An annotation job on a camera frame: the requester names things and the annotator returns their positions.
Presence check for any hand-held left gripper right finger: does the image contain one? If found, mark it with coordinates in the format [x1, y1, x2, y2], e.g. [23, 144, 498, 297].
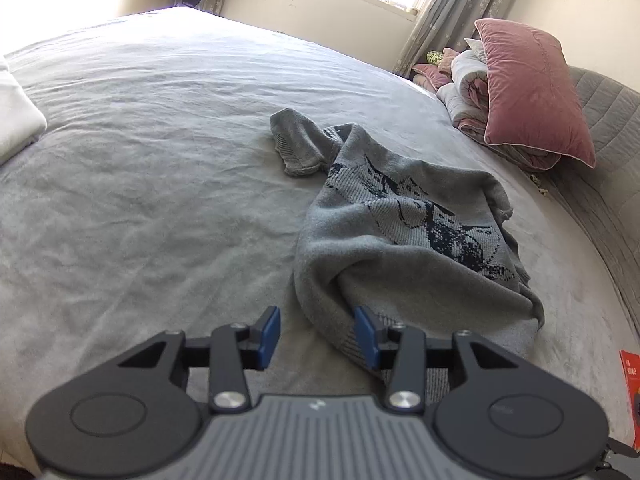
[352, 305, 518, 413]

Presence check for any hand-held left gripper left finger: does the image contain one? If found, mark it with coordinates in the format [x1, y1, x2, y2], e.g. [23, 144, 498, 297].
[117, 306, 282, 413]

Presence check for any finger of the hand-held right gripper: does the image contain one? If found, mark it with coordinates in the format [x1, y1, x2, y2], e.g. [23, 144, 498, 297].
[595, 435, 640, 476]

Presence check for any grey knit patterned sweater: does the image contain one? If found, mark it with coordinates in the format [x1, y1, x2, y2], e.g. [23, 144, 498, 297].
[270, 108, 546, 403]

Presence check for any red packet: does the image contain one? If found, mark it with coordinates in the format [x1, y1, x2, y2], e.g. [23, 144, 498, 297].
[619, 350, 640, 453]

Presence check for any grey bed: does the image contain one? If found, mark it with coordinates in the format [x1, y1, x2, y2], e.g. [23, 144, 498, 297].
[0, 6, 640, 480]

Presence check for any folded grey quilt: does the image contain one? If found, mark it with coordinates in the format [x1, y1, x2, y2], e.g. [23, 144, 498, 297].
[436, 37, 562, 173]

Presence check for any small pink cushions pile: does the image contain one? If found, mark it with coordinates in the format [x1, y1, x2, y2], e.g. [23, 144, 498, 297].
[411, 47, 458, 93]

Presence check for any large pink pillow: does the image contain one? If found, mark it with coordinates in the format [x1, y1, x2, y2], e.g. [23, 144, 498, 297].
[473, 18, 597, 168]

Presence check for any grey quilted headboard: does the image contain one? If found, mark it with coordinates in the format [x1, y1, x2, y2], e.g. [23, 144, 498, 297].
[537, 65, 640, 331]

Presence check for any grey patterned curtain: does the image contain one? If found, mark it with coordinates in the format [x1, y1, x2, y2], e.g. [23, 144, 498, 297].
[390, 0, 526, 78]

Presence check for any white folded cloth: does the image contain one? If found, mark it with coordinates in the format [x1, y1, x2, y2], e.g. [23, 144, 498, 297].
[0, 55, 48, 163]

